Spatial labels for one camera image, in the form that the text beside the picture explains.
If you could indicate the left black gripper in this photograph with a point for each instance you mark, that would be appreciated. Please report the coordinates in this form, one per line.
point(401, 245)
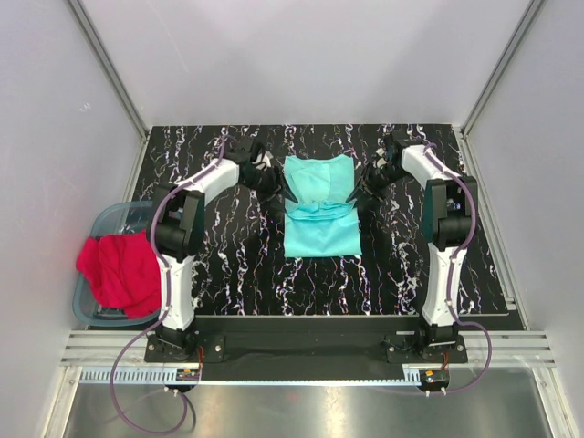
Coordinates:
point(277, 183)

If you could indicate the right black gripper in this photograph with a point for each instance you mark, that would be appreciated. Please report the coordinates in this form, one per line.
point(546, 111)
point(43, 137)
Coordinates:
point(363, 184)

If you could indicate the teal t shirt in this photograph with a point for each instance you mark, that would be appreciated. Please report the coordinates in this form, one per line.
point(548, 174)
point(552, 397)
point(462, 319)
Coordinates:
point(321, 222)

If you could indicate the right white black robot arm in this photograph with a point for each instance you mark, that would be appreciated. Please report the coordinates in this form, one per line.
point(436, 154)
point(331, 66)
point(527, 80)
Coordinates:
point(449, 218)

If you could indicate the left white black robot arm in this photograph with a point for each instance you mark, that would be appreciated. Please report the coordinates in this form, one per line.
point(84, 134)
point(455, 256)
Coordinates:
point(177, 231)

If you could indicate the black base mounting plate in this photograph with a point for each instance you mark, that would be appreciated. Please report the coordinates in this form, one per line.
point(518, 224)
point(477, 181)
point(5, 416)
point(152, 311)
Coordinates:
point(397, 339)

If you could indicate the translucent blue plastic basket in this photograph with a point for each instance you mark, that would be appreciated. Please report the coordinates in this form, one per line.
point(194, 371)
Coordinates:
point(119, 219)

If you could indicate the red t shirt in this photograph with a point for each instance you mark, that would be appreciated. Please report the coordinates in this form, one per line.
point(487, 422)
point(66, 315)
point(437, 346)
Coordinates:
point(123, 273)

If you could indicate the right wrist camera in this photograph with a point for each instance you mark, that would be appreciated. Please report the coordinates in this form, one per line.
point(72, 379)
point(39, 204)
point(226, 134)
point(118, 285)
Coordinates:
point(392, 147)

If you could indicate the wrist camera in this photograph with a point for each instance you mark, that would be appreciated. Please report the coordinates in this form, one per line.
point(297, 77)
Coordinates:
point(250, 150)
point(392, 147)

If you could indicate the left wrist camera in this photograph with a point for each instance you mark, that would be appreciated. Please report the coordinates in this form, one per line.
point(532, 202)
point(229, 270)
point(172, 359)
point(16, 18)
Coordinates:
point(250, 150)

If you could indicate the aluminium frame rail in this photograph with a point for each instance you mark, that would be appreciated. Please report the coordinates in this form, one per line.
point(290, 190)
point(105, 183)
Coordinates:
point(505, 349)

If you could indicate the white slotted cable duct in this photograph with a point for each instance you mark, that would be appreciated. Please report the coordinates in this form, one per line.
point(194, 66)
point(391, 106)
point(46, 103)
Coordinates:
point(175, 376)

